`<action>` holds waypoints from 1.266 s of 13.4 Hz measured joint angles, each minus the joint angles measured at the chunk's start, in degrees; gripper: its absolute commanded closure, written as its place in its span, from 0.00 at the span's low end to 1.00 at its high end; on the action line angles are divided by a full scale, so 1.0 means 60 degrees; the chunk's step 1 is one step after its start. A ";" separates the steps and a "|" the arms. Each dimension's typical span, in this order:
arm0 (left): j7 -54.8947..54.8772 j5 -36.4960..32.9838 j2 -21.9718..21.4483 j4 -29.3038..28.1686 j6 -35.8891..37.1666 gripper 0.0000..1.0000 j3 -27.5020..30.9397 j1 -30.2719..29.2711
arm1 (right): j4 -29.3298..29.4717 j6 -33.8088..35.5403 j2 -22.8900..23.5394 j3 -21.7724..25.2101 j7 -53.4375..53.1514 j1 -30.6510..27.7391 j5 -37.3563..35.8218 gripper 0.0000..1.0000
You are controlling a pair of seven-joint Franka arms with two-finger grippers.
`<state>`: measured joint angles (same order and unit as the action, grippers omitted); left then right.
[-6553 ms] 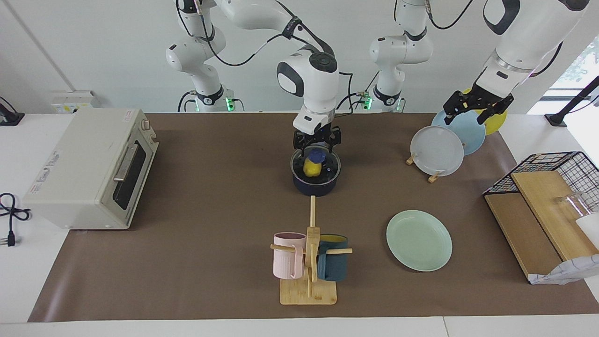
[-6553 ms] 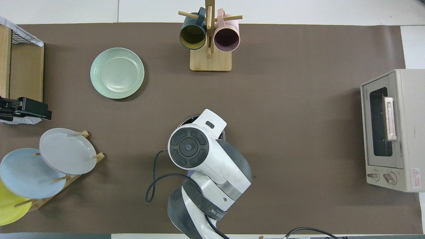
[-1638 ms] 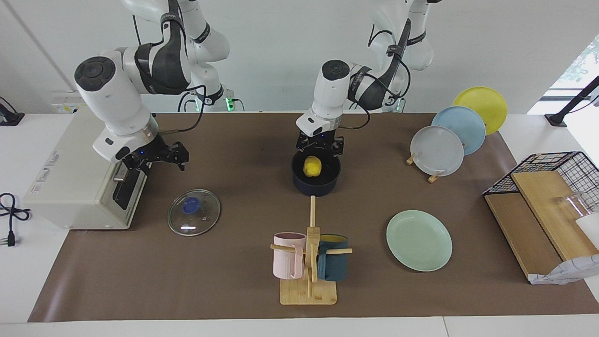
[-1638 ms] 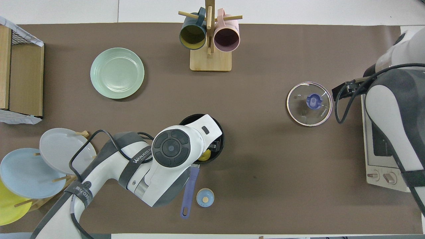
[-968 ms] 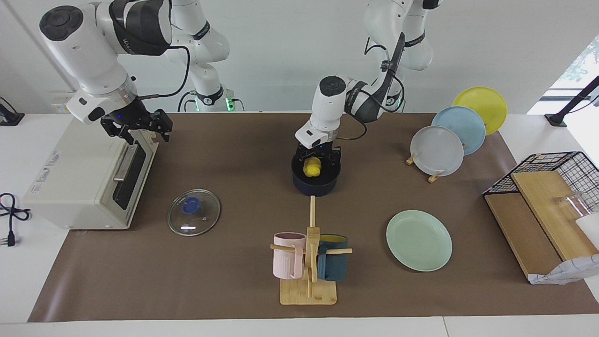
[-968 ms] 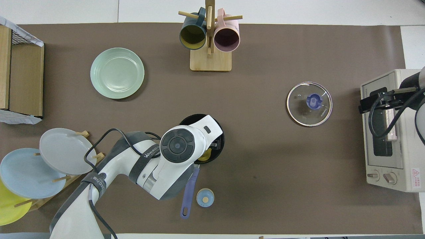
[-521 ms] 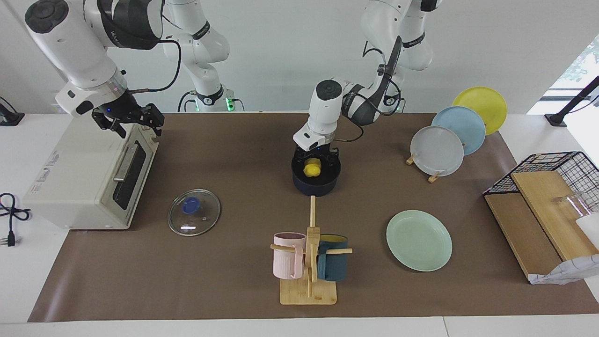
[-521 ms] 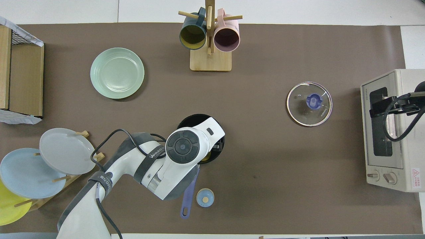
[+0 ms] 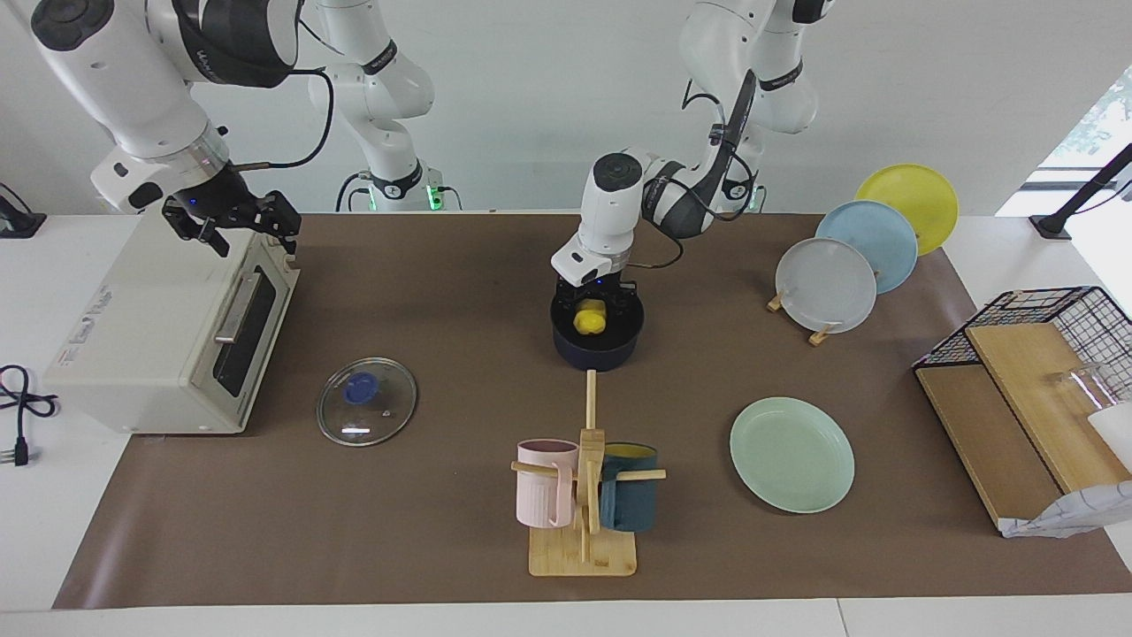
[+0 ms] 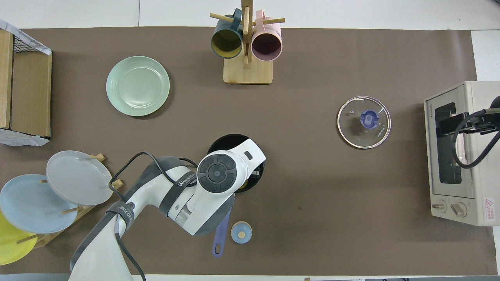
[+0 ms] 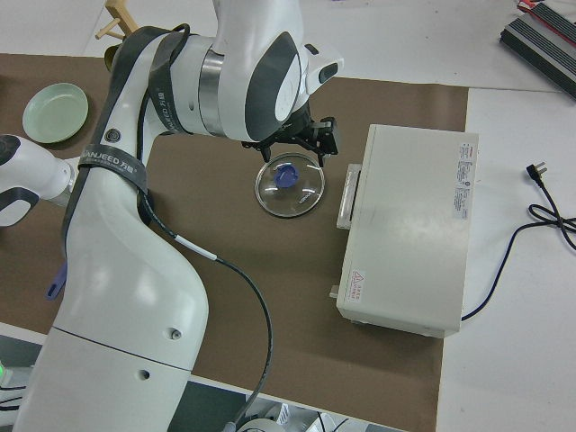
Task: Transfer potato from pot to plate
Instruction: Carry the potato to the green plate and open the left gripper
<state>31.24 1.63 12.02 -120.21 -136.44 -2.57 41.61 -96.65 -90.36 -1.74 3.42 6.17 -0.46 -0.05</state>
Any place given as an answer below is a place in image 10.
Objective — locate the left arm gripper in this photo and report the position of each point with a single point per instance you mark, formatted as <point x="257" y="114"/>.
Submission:
<point x="256" y="173"/>

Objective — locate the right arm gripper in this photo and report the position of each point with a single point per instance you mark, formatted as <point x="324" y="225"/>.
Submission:
<point x="484" y="121"/>

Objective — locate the yellow potato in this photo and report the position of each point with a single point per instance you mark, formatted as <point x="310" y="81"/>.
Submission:
<point x="243" y="186"/>

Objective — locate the glass lid purple knob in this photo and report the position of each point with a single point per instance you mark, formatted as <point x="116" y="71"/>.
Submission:
<point x="369" y="119"/>

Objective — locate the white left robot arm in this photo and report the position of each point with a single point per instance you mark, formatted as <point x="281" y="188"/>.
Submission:
<point x="218" y="171"/>

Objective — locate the mint green plate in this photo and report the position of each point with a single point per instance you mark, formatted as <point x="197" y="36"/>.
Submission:
<point x="137" y="86"/>

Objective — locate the grey plate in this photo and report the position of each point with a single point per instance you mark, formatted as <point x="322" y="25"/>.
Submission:
<point x="80" y="177"/>

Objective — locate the wooden plate rack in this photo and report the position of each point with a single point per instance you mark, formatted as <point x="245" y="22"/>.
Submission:
<point x="50" y="238"/>

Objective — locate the light blue plate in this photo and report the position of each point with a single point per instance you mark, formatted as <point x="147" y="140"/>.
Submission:
<point x="31" y="205"/>

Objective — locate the yellow plate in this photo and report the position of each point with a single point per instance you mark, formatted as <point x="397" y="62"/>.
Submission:
<point x="9" y="246"/>

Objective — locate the beige toaster oven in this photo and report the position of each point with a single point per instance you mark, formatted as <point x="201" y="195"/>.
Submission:
<point x="480" y="175"/>

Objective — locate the brown paper table mat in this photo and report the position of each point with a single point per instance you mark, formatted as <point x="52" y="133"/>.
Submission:
<point x="332" y="195"/>

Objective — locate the beige toaster oven knob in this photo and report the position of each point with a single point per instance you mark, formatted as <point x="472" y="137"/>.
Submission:
<point x="458" y="209"/>
<point x="439" y="206"/>

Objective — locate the wooden mug tree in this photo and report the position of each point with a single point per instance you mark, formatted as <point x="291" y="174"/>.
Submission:
<point x="248" y="74"/>

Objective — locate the pink ribbed mug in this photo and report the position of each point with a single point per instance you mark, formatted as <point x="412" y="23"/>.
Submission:
<point x="266" y="46"/>

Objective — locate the dark blue mug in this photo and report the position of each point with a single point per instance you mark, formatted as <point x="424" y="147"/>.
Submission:
<point x="226" y="43"/>

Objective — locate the wooden two-tier shelf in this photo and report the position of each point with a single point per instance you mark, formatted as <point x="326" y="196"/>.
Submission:
<point x="31" y="86"/>

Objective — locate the wooden box with mesh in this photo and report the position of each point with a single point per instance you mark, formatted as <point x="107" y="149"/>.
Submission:
<point x="31" y="41"/>

